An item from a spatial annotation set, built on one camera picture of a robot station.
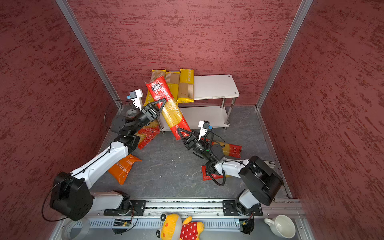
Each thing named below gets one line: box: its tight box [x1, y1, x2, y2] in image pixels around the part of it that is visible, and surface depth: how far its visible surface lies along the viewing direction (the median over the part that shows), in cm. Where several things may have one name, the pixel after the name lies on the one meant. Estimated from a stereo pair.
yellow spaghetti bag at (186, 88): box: [177, 68, 195, 104], surface depth 82 cm
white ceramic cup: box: [264, 214, 296, 239], surface depth 65 cm
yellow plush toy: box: [156, 213, 205, 240], surface depth 65 cm
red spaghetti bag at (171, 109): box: [144, 76, 192, 141], surface depth 64 cm
